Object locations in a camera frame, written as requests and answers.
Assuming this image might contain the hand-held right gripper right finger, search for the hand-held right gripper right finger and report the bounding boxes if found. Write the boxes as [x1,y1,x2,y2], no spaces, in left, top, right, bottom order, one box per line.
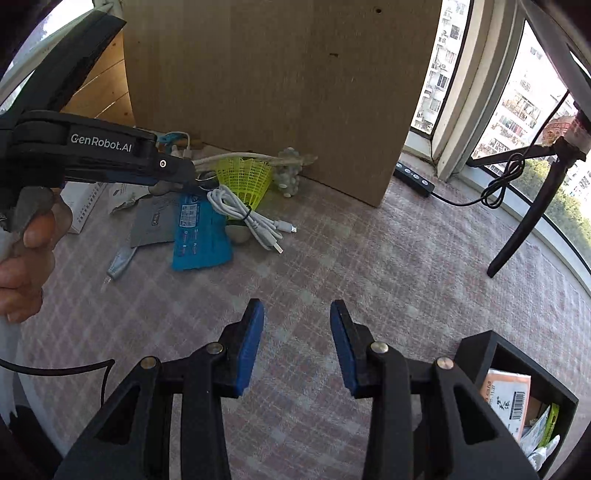
[329,299,541,480]

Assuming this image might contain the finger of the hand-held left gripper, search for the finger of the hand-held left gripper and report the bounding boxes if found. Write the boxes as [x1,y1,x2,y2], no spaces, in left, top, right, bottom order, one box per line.
[152,150,197,184]
[133,172,221,193]

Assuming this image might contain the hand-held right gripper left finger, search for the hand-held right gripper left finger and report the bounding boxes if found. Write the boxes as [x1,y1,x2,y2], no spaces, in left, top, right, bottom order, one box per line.
[54,298,266,480]

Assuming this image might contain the black tray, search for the black tray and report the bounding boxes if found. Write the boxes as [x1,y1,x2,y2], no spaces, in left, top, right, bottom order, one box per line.
[455,330,580,479]

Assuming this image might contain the person's left forearm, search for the person's left forearm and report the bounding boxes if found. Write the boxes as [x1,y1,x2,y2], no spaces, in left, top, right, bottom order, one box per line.
[0,230,22,419]

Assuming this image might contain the person's left hand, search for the person's left hand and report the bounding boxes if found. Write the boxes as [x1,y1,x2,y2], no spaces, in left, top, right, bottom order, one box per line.
[0,202,75,325]

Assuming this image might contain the yellow shuttlecock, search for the yellow shuttlecock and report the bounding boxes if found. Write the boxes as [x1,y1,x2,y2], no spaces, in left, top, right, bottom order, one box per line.
[214,157,274,209]

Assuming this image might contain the blue packet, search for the blue packet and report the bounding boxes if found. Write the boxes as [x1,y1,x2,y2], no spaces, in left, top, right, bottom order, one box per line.
[172,191,234,272]

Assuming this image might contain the white crumpled sachet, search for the white crumpled sachet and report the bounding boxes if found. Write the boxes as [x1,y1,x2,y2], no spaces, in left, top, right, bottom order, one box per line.
[108,184,153,216]

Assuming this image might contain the grey foil sachet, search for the grey foil sachet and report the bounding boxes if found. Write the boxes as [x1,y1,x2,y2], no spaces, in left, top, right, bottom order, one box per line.
[130,194,184,249]

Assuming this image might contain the wooden shelf unit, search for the wooden shelf unit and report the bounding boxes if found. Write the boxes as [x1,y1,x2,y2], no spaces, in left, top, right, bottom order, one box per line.
[60,28,137,128]

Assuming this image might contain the white paper box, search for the white paper box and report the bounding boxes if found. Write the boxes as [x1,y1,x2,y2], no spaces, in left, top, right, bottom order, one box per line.
[60,182,110,235]

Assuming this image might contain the checkered tablecloth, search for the checkered tablecloth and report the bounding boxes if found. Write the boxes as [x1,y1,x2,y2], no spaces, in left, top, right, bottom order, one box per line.
[9,174,591,480]

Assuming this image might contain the small white tube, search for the small white tube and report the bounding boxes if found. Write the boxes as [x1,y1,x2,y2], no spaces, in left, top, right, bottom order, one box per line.
[100,246,139,292]

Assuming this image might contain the cardboard box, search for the cardboard box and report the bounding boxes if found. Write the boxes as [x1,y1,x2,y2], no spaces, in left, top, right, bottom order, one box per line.
[121,0,444,209]

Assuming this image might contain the orange tissue pack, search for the orange tissue pack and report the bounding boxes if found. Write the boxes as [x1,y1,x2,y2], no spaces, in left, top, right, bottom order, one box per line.
[479,368,532,442]

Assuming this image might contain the black inline controller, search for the black inline controller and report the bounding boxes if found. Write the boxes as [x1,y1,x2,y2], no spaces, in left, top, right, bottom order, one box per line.
[393,161,436,199]

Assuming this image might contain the green tube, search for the green tube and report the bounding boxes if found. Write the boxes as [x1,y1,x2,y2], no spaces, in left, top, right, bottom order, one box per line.
[538,402,561,446]

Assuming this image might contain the black tripod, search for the black tripod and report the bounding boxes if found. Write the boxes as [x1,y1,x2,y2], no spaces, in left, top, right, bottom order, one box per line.
[466,107,591,279]

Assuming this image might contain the black tripod stand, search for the black tripod stand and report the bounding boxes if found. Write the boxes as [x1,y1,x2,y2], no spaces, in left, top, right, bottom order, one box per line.
[401,0,591,297]

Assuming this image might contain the red white paper tag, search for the red white paper tag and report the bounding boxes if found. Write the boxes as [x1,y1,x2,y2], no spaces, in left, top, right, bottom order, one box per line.
[540,114,591,147]

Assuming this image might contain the white cable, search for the white cable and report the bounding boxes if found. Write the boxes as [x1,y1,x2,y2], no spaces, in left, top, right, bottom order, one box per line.
[206,185,299,255]
[156,131,280,174]

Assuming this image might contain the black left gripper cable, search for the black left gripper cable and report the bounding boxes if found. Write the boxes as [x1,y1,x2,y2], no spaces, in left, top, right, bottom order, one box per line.
[0,357,116,408]

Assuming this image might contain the black ring light cable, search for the black ring light cable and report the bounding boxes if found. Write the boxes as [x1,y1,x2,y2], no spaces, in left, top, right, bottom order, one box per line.
[431,90,572,209]

